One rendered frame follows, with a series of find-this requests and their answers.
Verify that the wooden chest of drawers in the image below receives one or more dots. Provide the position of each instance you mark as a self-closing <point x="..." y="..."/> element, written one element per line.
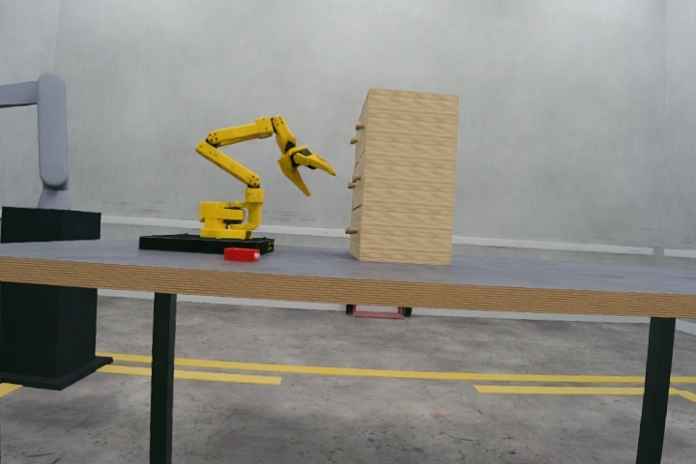
<point x="409" y="177"/>

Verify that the red 9v battery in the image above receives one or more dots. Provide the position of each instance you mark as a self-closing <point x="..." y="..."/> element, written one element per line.
<point x="241" y="254"/>

